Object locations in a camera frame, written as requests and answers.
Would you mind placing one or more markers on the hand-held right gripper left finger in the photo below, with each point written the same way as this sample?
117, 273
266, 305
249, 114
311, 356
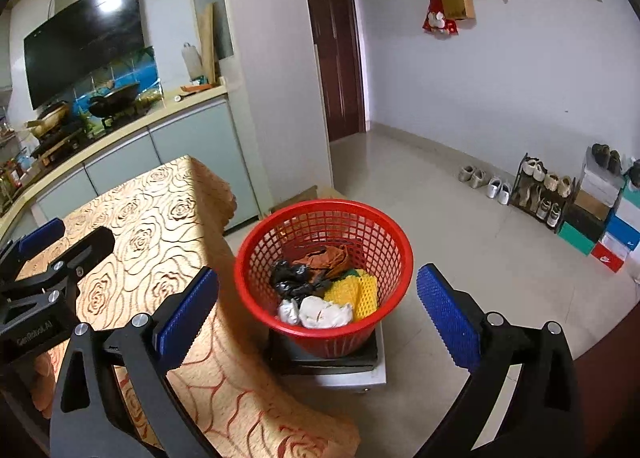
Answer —
187, 315

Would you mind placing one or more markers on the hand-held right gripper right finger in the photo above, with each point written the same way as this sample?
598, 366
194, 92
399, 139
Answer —
447, 320

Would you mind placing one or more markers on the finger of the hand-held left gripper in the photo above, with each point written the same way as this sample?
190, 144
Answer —
42, 233
92, 250

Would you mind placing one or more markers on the white plastic bag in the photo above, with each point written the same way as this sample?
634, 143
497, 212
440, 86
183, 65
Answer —
288, 312

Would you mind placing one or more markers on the green yellow wrapper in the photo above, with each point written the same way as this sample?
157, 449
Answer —
357, 272

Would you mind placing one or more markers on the black plastic bag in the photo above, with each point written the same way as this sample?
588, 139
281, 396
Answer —
290, 280

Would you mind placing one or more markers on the red plastic mesh basket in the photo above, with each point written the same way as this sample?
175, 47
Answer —
325, 344

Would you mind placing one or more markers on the white paper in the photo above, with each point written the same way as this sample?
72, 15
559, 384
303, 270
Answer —
322, 313

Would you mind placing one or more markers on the orange brown wrapper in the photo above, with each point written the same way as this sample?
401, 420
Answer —
325, 260

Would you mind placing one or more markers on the rose patterned tablecloth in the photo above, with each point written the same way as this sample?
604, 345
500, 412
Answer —
150, 218

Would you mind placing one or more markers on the metal condiment rack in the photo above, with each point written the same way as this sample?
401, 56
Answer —
12, 172

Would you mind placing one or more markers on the black gas stove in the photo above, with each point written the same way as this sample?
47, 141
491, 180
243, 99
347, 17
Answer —
60, 142

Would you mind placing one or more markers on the scale under basket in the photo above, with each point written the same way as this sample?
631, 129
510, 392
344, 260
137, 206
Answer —
370, 378

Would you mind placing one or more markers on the kitchen counter cabinet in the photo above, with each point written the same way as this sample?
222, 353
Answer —
125, 157

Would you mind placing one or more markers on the yellow cooking pot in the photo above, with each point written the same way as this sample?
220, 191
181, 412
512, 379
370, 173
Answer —
50, 117

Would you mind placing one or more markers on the white shoe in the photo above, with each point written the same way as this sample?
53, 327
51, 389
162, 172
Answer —
504, 193
493, 188

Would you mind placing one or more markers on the beige shoe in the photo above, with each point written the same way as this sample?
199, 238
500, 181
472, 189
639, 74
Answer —
478, 178
466, 173

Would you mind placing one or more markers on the dark shoe rack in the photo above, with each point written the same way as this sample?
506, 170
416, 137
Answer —
515, 188

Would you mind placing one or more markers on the black wok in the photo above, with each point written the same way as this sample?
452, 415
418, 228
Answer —
117, 98

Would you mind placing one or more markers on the cluster of assorted shoes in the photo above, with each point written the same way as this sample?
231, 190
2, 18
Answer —
550, 182

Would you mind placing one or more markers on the stack of shoe boxes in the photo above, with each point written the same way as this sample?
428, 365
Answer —
595, 218

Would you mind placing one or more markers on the small orange tray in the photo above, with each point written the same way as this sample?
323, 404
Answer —
196, 87

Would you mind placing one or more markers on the black range hood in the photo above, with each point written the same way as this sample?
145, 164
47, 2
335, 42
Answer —
85, 32

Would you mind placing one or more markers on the dark shoe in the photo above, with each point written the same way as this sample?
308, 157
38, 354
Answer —
615, 162
600, 153

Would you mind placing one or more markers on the wooden cutting board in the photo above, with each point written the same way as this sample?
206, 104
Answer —
207, 42

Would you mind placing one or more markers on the red hanging bag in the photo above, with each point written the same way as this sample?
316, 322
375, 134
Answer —
437, 20

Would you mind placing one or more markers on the dark wooden door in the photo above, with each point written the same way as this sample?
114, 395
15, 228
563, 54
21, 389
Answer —
335, 37

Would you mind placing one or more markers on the pale wall cabinet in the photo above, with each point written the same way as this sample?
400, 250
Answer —
5, 47

